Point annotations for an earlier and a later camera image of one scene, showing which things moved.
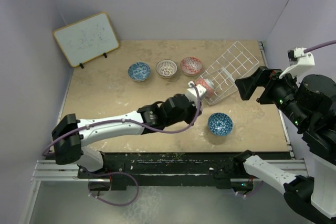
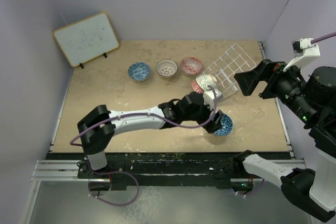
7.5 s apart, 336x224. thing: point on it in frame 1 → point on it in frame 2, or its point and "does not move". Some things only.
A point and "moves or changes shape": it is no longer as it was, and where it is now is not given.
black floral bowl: (208, 84) moves or changes shape
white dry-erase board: (87, 39) does not move
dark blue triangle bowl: (220, 124) does not move
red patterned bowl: (191, 66) does not move
